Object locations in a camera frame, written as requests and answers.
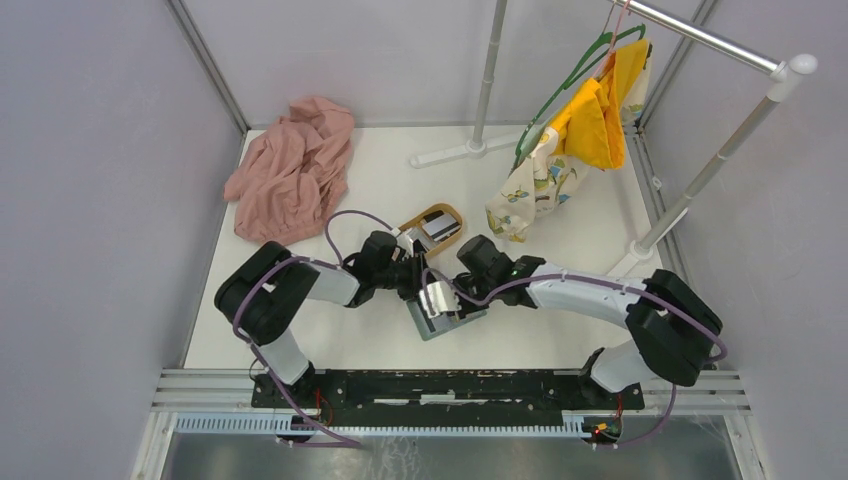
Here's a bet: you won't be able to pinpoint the yellow oval card tray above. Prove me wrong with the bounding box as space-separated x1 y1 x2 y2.
396 203 465 259

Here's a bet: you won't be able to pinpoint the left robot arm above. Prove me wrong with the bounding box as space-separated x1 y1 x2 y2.
214 231 428 408

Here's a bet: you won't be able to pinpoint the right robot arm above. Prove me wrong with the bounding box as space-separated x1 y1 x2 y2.
453 235 727 408

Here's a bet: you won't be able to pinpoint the white striped card in tray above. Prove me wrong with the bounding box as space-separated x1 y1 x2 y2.
421 210 461 243

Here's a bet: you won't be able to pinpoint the cartoon print hanging garment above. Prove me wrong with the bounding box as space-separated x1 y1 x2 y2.
484 39 657 244

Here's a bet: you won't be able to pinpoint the pink crumpled cloth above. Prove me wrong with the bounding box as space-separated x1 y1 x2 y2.
223 96 355 246

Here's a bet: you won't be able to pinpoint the yellow hanging garment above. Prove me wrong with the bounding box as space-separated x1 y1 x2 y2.
542 39 653 170

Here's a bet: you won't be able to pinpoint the green clothes hanger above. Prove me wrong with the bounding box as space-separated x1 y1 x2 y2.
510 23 646 172

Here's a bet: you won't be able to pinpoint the pink clothes hanger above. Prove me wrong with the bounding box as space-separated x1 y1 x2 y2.
592 0 631 78

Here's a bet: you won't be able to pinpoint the white clothes rack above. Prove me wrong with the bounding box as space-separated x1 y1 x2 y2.
610 1 819 276

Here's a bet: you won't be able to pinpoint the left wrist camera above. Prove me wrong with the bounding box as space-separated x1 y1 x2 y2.
396 227 434 255

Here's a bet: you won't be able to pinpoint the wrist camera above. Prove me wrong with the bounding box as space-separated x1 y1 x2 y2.
419 280 461 319
396 227 434 255

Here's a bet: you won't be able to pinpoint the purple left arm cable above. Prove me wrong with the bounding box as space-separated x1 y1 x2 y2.
231 209 399 449

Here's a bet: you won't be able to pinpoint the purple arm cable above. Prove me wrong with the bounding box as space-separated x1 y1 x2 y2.
421 267 729 450
231 209 399 449

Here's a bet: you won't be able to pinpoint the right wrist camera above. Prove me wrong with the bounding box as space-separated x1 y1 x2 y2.
419 280 461 319

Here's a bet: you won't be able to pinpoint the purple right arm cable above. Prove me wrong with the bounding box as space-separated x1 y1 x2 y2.
421 267 729 450

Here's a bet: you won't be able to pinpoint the aluminium frame rails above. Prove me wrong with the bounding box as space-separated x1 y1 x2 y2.
131 368 767 479

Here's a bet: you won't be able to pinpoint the white cable duct strip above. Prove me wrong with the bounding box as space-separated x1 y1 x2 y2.
173 413 588 439

